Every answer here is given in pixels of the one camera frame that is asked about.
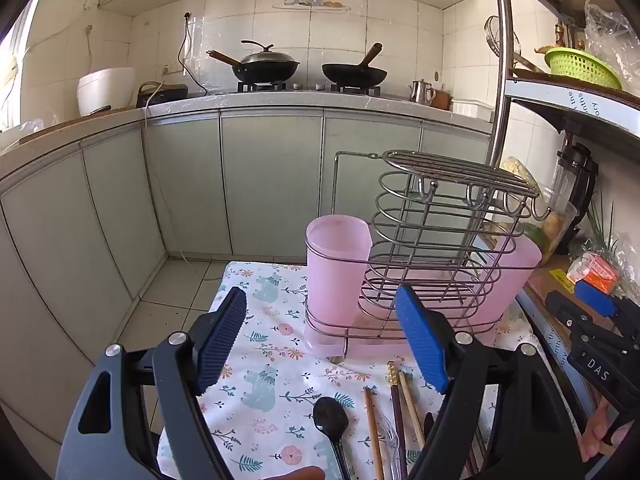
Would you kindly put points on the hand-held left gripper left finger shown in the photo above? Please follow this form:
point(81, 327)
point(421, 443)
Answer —
point(222, 340)

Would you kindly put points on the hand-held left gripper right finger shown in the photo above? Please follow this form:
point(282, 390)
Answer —
point(420, 335)

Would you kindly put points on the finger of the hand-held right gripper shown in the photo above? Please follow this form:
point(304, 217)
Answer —
point(565, 307)
point(592, 300)

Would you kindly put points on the pink plastic utensil cup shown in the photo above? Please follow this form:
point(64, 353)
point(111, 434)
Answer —
point(335, 270)
point(520, 270)

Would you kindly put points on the dark chopstick gold band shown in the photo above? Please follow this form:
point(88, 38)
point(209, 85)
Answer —
point(396, 400)

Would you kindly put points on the light brown wooden chopstick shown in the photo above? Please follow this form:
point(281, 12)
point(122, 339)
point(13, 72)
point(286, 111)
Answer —
point(372, 430)
point(410, 405)

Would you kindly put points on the clear plastic utensil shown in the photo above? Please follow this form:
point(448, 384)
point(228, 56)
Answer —
point(392, 440)

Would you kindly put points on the dark brown chopstick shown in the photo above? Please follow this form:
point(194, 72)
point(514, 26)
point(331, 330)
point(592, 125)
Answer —
point(476, 445)

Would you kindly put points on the person's right hand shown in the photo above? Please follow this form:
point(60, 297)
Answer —
point(597, 432)

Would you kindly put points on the person's left hand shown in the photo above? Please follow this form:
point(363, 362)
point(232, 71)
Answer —
point(300, 474)

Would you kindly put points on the cardboard box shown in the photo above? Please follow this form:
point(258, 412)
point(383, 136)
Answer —
point(545, 290)

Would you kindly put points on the orange snack packet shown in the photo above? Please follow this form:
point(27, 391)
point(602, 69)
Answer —
point(595, 272)

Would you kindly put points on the yellow sticker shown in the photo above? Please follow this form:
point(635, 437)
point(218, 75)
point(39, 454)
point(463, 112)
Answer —
point(561, 278)

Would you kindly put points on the pink plastic drip tray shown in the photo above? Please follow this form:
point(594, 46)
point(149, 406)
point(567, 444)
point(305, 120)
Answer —
point(380, 347)

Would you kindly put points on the floral printed tablecloth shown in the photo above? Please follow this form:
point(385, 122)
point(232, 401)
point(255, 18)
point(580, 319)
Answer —
point(280, 320)

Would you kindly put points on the green leafy plant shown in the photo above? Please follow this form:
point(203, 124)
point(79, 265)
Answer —
point(607, 240)

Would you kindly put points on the green bell pepper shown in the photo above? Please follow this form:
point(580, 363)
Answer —
point(536, 237)

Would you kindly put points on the black plastic spoon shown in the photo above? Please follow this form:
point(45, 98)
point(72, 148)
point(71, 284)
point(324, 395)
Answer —
point(330, 417)

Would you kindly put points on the black blender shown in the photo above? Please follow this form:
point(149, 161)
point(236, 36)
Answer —
point(580, 170)

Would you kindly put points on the clear bag of vegetables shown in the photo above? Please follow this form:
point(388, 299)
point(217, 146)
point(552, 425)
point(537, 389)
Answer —
point(515, 170)

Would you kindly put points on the green kitchen base cabinets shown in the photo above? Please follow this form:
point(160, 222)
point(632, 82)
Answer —
point(270, 180)

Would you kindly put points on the metal shelving rack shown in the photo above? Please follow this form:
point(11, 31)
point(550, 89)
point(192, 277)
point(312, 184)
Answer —
point(550, 97)

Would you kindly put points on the white plastic container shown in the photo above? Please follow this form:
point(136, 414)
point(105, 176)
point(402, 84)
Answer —
point(472, 109)

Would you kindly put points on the green plastic basket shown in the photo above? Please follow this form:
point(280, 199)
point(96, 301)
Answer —
point(580, 67)

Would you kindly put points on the stone kitchen countertop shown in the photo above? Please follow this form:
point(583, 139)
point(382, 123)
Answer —
point(210, 102)

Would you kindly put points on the stainless steel kettle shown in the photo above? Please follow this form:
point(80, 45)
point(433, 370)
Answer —
point(421, 92)

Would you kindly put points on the black countertop appliance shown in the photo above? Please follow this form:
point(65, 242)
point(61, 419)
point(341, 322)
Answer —
point(167, 94)

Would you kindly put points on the gas stove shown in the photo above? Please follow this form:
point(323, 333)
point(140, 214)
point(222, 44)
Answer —
point(310, 87)

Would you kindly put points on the crumpled clear plastic bag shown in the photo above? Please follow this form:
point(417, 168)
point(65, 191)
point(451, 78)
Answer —
point(615, 30)

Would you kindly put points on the black wok with glass lid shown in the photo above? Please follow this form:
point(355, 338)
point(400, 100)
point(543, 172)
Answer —
point(265, 67)

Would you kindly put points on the white rice cooker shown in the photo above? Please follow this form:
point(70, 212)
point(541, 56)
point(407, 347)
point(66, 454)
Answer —
point(105, 90)

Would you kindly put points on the kitchen window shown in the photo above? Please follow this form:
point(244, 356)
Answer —
point(12, 70)

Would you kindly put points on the white wall shelf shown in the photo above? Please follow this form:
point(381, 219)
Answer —
point(310, 6)

